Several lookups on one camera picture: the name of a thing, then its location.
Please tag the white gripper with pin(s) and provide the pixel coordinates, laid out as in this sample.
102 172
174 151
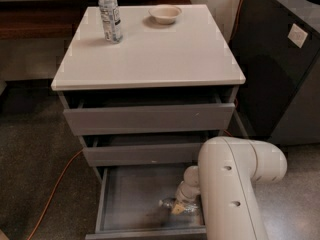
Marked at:
184 193

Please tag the clear water bottle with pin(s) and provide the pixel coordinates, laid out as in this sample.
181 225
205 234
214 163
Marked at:
111 21
190 208

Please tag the grey bottom drawer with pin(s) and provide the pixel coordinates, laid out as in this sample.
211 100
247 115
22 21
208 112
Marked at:
135 204

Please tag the grey drawer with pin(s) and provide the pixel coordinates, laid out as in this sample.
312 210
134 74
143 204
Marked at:
149 119
139 149
135 204

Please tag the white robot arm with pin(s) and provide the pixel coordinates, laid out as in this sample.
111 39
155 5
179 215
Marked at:
223 179

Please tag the grey middle drawer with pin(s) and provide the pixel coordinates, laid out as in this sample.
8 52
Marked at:
139 149

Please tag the white-topped grey drawer cabinet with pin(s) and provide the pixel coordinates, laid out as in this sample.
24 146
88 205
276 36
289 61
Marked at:
187 62

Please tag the grey top drawer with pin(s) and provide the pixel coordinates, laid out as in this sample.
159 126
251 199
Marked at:
149 119

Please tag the upright clear water bottle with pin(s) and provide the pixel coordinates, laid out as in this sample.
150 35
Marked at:
111 21

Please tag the beige paper bowl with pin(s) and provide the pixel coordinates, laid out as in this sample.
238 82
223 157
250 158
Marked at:
165 14

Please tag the dark grey bin cabinet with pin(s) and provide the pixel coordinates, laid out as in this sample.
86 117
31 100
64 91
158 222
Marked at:
281 96

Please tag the white label on cabinet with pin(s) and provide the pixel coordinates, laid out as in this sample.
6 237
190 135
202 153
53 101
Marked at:
297 35

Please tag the dark wooden bench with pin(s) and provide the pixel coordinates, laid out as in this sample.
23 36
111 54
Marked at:
41 19

